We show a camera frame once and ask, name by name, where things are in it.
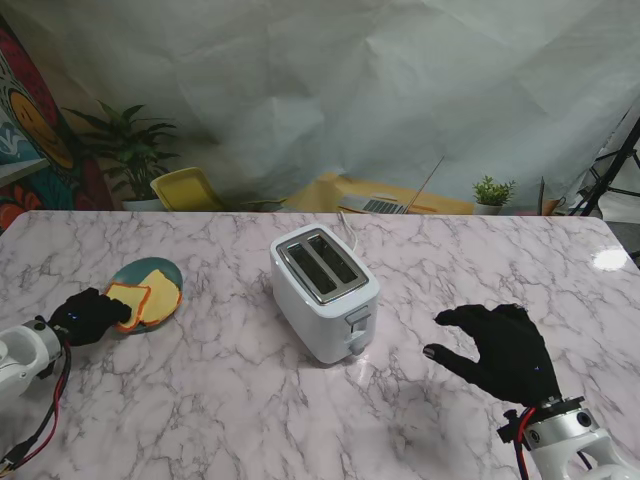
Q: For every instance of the yellow toast slice orange crust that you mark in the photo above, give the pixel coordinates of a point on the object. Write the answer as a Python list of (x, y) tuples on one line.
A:
[(130, 295), (162, 295)]

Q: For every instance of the black tripod stand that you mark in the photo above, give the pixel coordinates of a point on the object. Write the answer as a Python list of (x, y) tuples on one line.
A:
[(615, 165)]

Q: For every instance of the teal round plate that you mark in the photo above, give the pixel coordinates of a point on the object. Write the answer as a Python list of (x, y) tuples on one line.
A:
[(135, 270)]

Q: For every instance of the yellow plastic chair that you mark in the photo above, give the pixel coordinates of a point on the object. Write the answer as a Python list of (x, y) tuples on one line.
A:
[(185, 190)]

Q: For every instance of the colourful mural panel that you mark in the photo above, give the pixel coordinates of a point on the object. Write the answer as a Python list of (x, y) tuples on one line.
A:
[(30, 125)]

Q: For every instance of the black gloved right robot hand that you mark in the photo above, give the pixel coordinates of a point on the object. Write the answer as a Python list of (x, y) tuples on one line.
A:
[(515, 355)]

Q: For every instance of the white crumpled backdrop sheet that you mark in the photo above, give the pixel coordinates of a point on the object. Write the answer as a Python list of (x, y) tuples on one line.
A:
[(350, 75)]

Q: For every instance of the white two-slot toaster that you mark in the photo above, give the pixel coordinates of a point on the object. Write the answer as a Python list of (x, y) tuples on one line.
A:
[(320, 320)]

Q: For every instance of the small green potted plant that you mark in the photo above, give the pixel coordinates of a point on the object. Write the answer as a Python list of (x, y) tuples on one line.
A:
[(492, 192)]

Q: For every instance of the silver open laptop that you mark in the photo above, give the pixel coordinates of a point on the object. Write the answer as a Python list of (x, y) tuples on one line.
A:
[(372, 205)]

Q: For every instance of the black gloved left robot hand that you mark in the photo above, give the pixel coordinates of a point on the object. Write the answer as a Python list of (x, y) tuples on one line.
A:
[(85, 320)]

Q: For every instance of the large green potted plant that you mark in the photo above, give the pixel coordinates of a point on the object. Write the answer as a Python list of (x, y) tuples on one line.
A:
[(132, 145)]

